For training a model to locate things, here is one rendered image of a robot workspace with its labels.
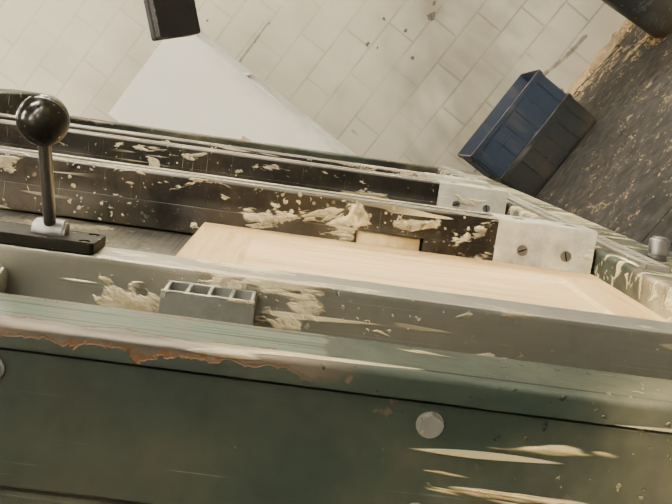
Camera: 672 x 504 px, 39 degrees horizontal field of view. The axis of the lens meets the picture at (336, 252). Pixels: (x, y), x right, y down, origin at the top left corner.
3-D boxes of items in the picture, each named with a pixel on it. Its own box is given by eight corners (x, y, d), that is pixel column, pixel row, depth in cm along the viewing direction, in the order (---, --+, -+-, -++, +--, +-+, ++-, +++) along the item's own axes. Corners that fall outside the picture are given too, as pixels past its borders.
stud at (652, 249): (669, 264, 114) (674, 240, 113) (649, 261, 113) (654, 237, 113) (662, 260, 116) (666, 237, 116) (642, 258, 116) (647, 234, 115)
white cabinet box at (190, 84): (494, 272, 491) (176, 20, 467) (423, 356, 500) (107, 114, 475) (476, 250, 551) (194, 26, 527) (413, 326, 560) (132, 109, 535)
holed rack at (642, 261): (670, 272, 106) (671, 267, 105) (644, 269, 105) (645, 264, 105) (450, 168, 268) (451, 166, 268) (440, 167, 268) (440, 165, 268)
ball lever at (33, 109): (68, 261, 75) (61, 114, 66) (20, 254, 74) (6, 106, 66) (80, 231, 78) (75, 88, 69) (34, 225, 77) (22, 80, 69)
